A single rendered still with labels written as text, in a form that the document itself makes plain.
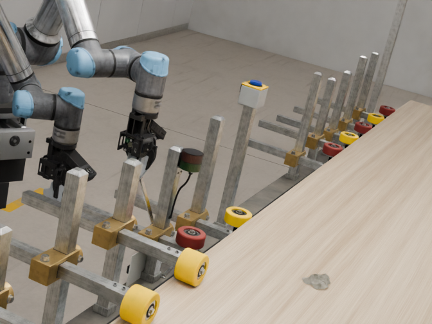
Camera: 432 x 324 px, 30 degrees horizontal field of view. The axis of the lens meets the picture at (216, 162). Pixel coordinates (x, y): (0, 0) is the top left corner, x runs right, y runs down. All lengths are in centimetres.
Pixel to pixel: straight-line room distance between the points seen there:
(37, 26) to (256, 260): 99
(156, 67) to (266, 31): 791
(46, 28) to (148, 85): 54
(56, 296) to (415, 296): 94
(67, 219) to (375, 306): 81
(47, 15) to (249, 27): 762
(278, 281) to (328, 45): 784
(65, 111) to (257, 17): 780
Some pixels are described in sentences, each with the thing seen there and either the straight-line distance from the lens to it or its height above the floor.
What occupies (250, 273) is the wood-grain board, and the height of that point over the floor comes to 90.
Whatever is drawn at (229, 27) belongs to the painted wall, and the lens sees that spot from 1010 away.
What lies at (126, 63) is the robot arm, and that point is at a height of 131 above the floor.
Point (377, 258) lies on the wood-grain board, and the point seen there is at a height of 90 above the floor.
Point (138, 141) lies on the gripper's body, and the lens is 212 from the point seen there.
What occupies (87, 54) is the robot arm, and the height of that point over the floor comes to 133.
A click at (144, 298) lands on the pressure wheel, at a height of 97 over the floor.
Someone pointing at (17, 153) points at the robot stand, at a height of 92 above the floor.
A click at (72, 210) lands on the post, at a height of 108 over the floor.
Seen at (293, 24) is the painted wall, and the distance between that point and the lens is 987.
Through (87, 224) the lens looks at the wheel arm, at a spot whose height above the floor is 95.
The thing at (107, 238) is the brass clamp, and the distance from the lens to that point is 198.
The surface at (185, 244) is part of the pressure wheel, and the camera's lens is 219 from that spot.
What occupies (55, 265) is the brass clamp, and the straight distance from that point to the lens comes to 179.
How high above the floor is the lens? 181
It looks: 19 degrees down
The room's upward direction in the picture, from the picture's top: 13 degrees clockwise
